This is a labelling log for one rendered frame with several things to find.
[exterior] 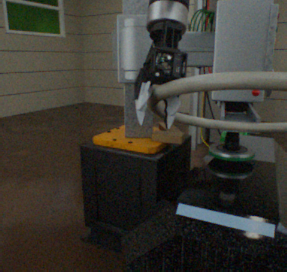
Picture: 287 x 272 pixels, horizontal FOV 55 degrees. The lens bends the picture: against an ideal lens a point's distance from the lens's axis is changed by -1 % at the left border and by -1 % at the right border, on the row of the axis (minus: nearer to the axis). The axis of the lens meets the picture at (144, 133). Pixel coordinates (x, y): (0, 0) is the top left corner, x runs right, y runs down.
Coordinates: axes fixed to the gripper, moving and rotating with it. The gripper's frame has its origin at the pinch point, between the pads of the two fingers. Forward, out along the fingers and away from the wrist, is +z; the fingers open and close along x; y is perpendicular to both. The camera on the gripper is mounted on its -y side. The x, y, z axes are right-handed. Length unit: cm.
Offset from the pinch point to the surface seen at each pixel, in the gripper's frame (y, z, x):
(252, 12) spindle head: -33, -55, 46
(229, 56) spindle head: -42, -40, 43
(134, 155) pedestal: -107, 4, 21
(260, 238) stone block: -16, 28, 42
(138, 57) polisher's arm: -101, -55, 16
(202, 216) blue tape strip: -28.6, 24.4, 28.5
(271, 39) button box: -31, -45, 54
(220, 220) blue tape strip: -24.9, 24.6, 33.1
